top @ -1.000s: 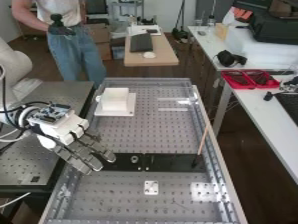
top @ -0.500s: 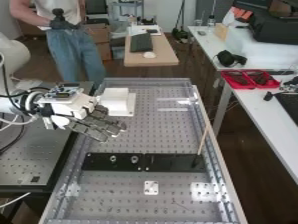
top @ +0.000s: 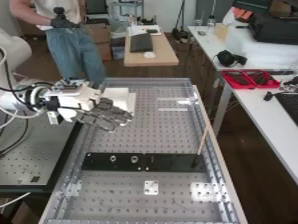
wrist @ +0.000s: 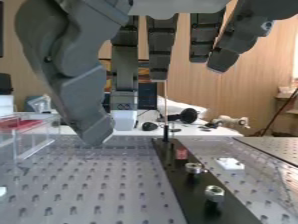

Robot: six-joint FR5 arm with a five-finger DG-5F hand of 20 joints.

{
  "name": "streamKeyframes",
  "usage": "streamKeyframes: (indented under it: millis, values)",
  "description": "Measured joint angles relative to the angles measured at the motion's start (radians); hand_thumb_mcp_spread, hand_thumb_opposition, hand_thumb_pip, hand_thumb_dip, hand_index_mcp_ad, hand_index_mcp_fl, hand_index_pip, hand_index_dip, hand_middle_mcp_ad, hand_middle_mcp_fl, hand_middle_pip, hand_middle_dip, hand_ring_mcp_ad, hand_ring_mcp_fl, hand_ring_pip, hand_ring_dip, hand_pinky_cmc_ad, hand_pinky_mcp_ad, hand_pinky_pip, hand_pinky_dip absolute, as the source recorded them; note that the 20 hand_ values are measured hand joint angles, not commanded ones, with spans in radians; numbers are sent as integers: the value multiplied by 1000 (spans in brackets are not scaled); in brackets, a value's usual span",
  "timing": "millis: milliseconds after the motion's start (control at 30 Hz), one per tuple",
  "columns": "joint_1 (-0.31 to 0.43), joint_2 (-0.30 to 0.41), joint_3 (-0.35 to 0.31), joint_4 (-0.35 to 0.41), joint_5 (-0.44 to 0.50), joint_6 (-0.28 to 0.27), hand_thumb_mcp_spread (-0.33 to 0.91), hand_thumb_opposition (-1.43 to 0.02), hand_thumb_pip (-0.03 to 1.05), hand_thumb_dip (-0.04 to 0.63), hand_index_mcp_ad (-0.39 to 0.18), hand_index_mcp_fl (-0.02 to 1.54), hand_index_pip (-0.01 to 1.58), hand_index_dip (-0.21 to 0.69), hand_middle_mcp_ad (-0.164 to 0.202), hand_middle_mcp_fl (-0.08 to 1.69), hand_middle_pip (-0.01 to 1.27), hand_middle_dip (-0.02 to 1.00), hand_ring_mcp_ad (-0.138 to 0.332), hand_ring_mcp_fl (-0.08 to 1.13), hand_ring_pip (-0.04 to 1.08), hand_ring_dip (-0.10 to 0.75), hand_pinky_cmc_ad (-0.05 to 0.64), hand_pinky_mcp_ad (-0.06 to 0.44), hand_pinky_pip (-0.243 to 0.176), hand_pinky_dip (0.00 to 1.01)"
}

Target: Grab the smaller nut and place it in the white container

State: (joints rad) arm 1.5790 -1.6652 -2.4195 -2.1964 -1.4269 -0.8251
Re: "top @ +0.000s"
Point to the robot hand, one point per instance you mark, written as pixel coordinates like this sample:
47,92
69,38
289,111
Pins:
84,100

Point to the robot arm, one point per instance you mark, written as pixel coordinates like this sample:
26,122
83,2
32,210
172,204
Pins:
15,50

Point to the small metal nut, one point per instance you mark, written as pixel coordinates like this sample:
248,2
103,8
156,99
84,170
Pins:
113,158

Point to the larger metal nut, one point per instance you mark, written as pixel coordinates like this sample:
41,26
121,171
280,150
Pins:
133,159

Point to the small white box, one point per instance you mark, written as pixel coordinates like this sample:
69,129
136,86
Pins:
124,96

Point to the clear box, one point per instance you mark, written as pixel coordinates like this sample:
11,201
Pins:
147,80

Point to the cardboard box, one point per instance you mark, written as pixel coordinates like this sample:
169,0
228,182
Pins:
100,33
104,51

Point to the person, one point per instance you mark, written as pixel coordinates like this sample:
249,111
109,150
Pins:
71,46

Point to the black keyboard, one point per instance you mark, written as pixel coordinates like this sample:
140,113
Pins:
290,106
141,42

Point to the wooden desk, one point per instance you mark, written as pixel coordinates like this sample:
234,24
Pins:
160,50

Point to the black plate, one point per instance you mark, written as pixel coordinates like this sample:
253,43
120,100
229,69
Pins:
173,163

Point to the thin stick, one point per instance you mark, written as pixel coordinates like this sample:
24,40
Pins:
204,136

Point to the small silver metal plate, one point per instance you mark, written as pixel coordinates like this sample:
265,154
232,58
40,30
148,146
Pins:
151,187

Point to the red tray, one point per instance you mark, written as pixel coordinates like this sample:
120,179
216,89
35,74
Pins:
273,82
226,76

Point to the black headphones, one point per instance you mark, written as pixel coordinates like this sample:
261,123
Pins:
226,56

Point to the white desk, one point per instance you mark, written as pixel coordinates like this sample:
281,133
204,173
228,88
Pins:
266,120
266,55

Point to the black case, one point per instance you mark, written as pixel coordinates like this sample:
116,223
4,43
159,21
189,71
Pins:
277,28

